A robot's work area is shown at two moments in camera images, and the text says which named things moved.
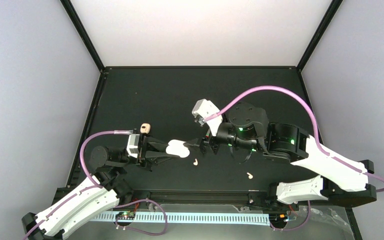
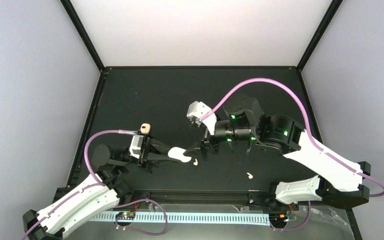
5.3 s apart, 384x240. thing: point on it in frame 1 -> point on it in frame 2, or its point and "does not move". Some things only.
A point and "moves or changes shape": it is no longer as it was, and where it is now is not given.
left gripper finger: x=157 y=142 does not move
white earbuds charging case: x=176 y=147 moves or changes shape
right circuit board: x=276 y=218 does not move
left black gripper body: x=143 y=146 does not move
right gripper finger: x=192 y=143 -> x=198 y=152
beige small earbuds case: x=145 y=128 does not move
